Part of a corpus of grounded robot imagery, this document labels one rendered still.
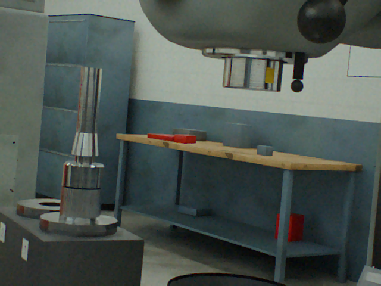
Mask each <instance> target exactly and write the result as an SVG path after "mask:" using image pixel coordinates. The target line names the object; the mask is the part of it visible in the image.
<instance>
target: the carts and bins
mask: <svg viewBox="0 0 381 286"><path fill-rule="evenodd" d="M167 286H287V285H285V284H282V283H279V282H276V281H271V280H267V279H262V278H259V277H254V276H248V275H237V274H229V273H193V274H188V275H181V276H177V277H174V278H173V279H171V280H169V281H168V283H167Z"/></svg>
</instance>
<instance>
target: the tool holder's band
mask: <svg viewBox="0 0 381 286"><path fill-rule="evenodd" d="M63 171H65V172H70V173H81V174H93V175H96V174H103V173H104V165H103V164H101V163H95V162H94V164H80V163H75V162H74V161H66V162H65V163H64V168H63Z"/></svg>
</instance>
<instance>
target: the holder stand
mask: <svg viewBox="0 0 381 286"><path fill-rule="evenodd" d="M59 214H60V200H52V199H28V200H20V201H18V202H17V207H0V286H140V282H141V279H142V266H143V252H144V243H145V242H144V239H143V238H141V237H139V236H137V235H134V234H132V233H130V232H129V231H127V230H125V229H123V228H120V227H118V226H117V224H118V220H117V219H115V218H113V217H109V216H108V215H106V216H104V214H102V215H101V214H100V218H99V220H97V221H92V222H79V221H72V220H65V219H62V218H60V217H59Z"/></svg>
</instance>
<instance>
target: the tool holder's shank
mask: <svg viewBox="0 0 381 286"><path fill-rule="evenodd" d="M101 74H102V69H100V68H94V67H81V76H80V91H79V106H78V114H77V120H78V121H77V130H76V131H77V132H76V136H75V140H74V142H73V147H72V150H71V154H72V155H75V159H74V162H75V163H80V164H94V159H95V156H98V141H97V127H98V123H97V122H98V113H99V97H100V90H101Z"/></svg>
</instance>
